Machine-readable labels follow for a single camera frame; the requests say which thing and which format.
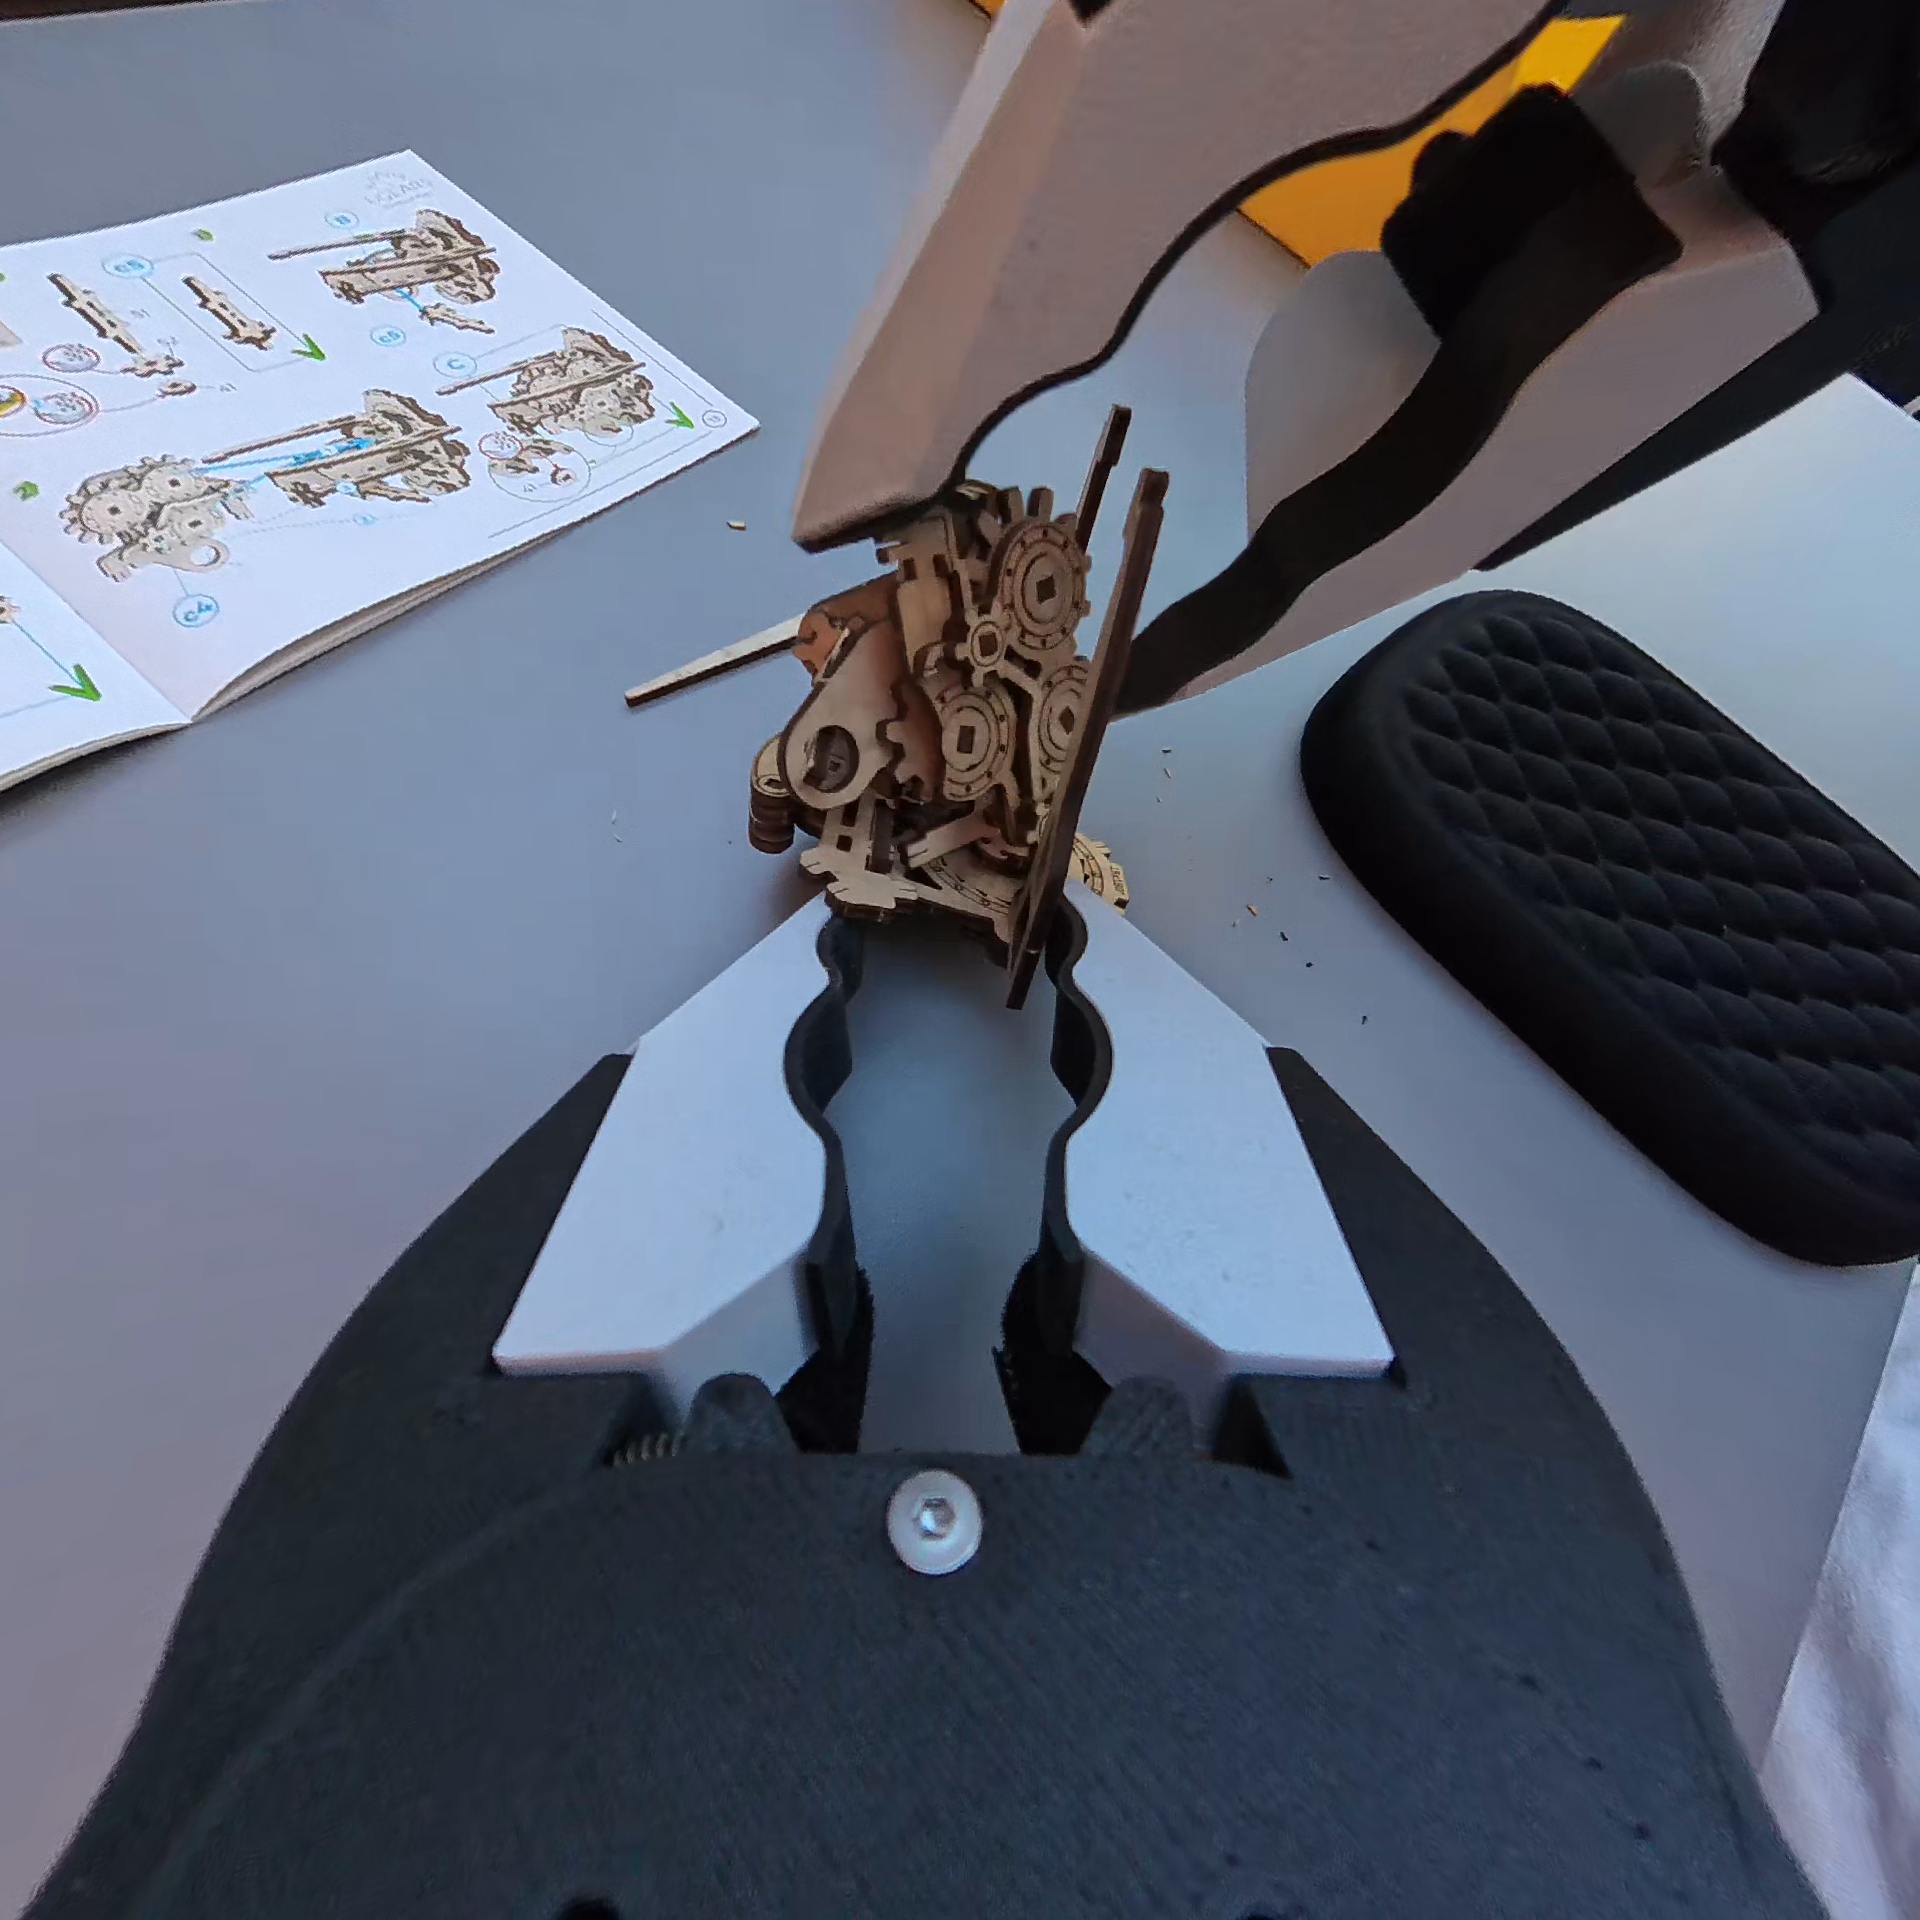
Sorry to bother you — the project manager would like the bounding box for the thin wooden stick part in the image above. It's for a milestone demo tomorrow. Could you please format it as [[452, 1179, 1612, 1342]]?
[[622, 627, 807, 708]]

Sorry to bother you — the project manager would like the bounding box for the wooden gear model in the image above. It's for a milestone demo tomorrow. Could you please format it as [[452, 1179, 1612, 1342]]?
[[744, 406, 1172, 1010]]

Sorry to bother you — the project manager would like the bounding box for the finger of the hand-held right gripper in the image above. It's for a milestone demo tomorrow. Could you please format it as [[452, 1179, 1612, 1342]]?
[[792, 0, 1567, 550], [1122, 0, 1826, 712]]

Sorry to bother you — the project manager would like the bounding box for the black quilted wrist rest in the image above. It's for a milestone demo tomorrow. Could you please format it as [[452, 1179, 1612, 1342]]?
[[1299, 590, 1920, 1268]]

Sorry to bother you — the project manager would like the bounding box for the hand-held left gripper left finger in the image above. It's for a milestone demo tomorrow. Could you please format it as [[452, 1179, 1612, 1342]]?
[[489, 896, 876, 1451]]

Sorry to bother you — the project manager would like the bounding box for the white instruction booklet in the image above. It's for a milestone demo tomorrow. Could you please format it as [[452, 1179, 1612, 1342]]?
[[0, 146, 762, 794]]

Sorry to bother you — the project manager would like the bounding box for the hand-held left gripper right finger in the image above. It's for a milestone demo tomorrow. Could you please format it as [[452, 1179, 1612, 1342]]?
[[995, 896, 1402, 1456]]

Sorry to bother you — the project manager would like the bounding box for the person's white clothing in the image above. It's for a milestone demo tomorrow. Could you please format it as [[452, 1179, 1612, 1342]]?
[[1759, 1267, 1920, 1920]]

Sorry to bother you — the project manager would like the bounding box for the yellow box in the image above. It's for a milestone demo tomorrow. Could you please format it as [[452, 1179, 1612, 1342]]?
[[972, 0, 1634, 270]]

